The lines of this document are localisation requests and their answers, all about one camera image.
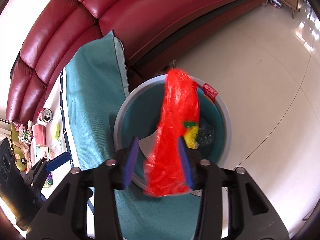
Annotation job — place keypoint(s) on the teal striped tablecloth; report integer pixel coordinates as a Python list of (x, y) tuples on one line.
[(94, 86)]

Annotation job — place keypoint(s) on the black speaker box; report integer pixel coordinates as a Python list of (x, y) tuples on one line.
[(13, 190)]

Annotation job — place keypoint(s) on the red plastic bag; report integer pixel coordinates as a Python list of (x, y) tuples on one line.
[(163, 170)]

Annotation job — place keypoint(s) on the glitter filled clear jar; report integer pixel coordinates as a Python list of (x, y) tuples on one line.
[(25, 135)]

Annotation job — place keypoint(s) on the dark red leather sofa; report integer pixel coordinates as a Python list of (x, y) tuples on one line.
[(153, 33)]

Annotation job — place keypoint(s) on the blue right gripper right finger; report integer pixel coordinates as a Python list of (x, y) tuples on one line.
[(185, 162)]

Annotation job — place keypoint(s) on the small ball on floor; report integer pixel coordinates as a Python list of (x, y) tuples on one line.
[(276, 3)]

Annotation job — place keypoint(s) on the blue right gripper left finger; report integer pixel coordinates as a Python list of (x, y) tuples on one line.
[(130, 161)]

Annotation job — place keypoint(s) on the plush toy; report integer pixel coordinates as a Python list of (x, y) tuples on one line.
[(21, 150)]

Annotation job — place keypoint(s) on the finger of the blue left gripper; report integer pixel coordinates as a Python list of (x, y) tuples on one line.
[(58, 161)]

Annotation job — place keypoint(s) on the red cola can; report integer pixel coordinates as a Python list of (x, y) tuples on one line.
[(45, 115)]

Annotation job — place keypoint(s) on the pink paper cup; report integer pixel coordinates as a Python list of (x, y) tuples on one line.
[(39, 133)]

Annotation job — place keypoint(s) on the yellow green wrapper in bin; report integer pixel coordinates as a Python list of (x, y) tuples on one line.
[(191, 134)]

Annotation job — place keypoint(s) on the teal round trash bin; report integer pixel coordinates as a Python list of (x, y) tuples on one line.
[(140, 113)]

